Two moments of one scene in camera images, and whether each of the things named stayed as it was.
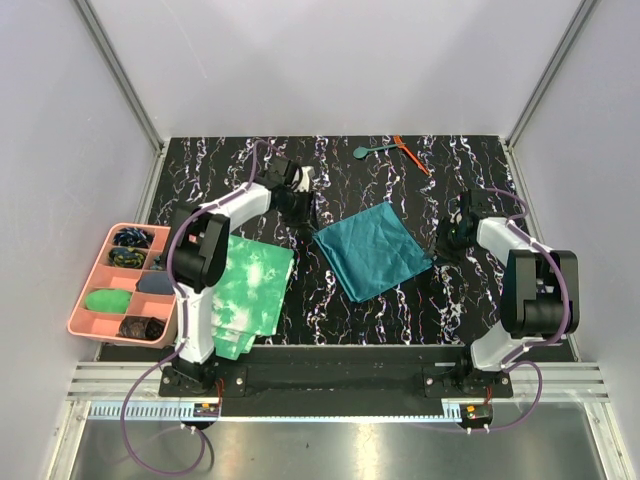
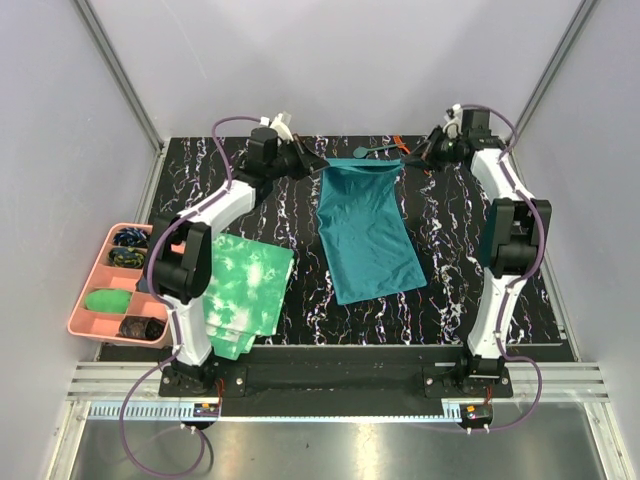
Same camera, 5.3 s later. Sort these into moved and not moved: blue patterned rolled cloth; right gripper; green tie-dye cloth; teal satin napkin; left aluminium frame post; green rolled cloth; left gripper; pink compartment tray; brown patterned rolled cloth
Moved: teal satin napkin; right gripper; left gripper
Not moved: pink compartment tray; green rolled cloth; left aluminium frame post; blue patterned rolled cloth; brown patterned rolled cloth; green tie-dye cloth
